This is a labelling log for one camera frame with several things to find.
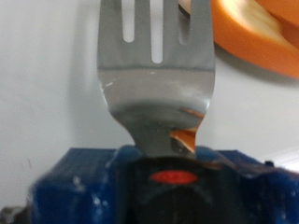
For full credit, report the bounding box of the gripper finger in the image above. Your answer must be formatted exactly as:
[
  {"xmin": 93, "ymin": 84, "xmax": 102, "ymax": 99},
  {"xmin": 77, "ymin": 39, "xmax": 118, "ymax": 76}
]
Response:
[{"xmin": 0, "ymin": 204, "xmax": 32, "ymax": 224}]

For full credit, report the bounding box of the metal spatula with blue block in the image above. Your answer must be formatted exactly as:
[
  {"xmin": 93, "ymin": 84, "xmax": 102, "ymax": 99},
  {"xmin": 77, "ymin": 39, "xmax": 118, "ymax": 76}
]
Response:
[{"xmin": 29, "ymin": 0, "xmax": 299, "ymax": 224}]

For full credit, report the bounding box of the silver toaster oven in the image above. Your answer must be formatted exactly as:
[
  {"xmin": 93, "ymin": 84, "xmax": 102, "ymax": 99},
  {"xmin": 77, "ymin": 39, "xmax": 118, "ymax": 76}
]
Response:
[{"xmin": 0, "ymin": 0, "xmax": 299, "ymax": 216}]

